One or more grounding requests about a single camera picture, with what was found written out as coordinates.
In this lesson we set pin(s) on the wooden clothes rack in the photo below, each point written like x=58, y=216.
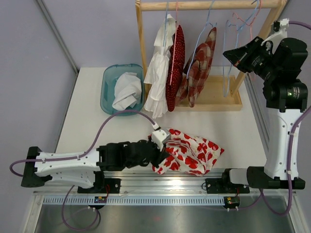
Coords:
x=211, y=98

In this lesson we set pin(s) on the dark red dotted garment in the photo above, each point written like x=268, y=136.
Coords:
x=171, y=90

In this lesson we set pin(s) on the white slotted cable duct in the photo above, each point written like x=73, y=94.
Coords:
x=136, y=200

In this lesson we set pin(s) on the white red poppy skirt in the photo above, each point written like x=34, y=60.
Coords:
x=189, y=154

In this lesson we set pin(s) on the teal plastic basin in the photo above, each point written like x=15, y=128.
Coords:
x=110, y=77

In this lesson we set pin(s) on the plain white skirt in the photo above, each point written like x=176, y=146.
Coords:
x=127, y=91

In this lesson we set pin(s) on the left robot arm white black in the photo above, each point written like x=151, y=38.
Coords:
x=87, y=171

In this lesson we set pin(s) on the pink hanger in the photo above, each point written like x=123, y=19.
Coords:
x=175, y=38
x=241, y=23

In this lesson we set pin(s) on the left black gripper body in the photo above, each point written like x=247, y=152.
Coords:
x=155, y=157

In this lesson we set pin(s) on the white ruffled garment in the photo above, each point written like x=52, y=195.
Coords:
x=157, y=71

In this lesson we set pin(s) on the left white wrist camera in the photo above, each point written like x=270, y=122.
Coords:
x=160, y=136

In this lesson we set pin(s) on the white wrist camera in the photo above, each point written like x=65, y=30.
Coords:
x=277, y=33
x=160, y=136

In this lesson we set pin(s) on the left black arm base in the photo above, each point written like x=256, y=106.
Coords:
x=110, y=186

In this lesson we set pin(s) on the red plaid garment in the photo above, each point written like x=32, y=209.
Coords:
x=197, y=70

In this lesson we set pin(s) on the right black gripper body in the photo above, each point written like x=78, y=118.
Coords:
x=259, y=61

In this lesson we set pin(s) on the aluminium mounting rail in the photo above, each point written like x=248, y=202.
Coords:
x=143, y=180

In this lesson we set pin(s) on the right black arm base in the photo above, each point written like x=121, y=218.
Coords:
x=218, y=186

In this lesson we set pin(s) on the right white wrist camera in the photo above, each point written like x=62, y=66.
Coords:
x=277, y=33

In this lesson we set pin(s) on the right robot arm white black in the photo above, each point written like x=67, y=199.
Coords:
x=286, y=100

